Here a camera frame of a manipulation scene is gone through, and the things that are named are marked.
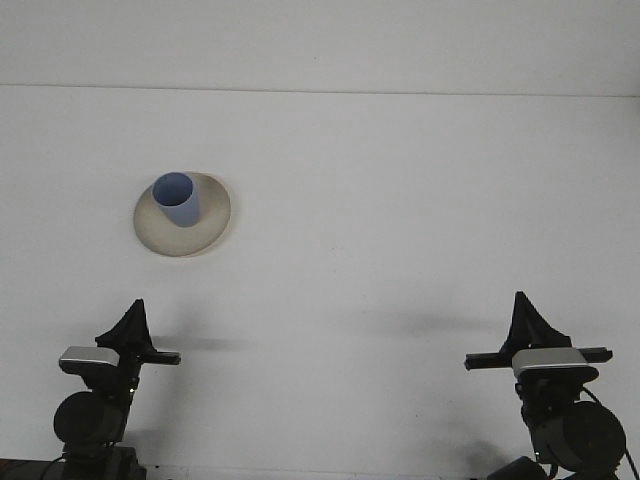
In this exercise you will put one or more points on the pale blue cup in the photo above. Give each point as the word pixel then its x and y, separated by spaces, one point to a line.
pixel 182 210

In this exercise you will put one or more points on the pale round plate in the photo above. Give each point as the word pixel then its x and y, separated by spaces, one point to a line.
pixel 210 225

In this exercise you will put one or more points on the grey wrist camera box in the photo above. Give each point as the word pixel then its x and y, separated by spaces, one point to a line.
pixel 90 357
pixel 550 361

